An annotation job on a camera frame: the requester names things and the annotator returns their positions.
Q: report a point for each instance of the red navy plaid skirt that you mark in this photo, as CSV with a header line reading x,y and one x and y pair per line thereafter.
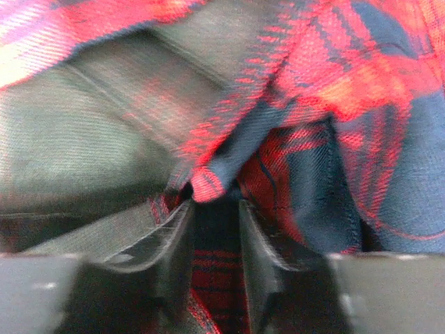
x,y
327,116

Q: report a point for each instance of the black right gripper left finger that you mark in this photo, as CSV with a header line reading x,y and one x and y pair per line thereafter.
x,y
143,288

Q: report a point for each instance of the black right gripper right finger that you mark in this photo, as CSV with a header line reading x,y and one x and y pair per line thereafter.
x,y
289,288

